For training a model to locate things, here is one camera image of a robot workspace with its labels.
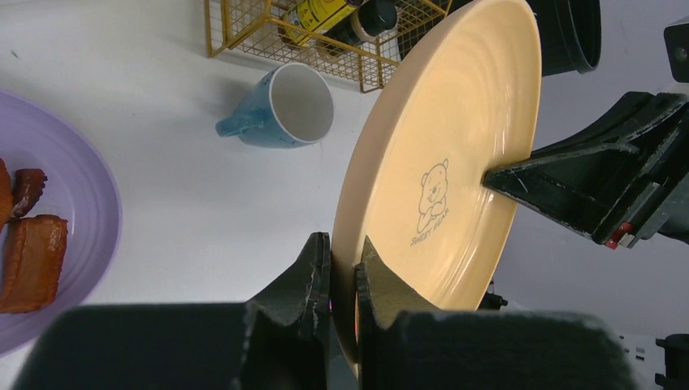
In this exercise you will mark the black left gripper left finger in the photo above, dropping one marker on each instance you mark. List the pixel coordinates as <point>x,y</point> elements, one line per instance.
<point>278,339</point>

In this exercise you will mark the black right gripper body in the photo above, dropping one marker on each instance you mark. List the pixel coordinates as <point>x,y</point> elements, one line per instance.
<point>676,44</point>

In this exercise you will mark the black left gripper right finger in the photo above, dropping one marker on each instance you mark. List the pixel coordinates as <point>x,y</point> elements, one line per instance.
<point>405,342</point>

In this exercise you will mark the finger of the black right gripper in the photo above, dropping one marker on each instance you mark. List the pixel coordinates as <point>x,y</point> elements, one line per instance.
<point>610,182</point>

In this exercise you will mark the yellow plate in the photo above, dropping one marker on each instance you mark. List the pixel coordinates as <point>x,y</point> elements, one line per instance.
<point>463,100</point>

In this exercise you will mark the purple plate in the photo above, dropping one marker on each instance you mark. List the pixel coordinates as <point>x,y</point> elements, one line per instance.
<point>80,188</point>

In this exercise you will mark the dark spice jar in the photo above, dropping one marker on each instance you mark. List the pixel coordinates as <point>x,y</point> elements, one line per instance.
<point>369,21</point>

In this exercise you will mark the small yellow label bottle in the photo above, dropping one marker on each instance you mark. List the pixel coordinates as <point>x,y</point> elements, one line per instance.
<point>315,16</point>

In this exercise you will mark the black ribbed trash bin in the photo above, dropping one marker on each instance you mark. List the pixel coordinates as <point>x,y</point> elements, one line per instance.
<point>570,35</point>

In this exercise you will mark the blue white mug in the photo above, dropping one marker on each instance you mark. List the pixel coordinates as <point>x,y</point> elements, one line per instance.
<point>290,107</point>

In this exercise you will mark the orange fried food piece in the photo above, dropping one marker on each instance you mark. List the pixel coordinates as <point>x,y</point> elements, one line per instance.
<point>32,263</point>

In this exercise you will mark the dark sausage piece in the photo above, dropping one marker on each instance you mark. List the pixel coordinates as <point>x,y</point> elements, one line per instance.
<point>29,186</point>

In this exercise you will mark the gold wire basket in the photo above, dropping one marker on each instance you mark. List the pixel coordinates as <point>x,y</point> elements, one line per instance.
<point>257,28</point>

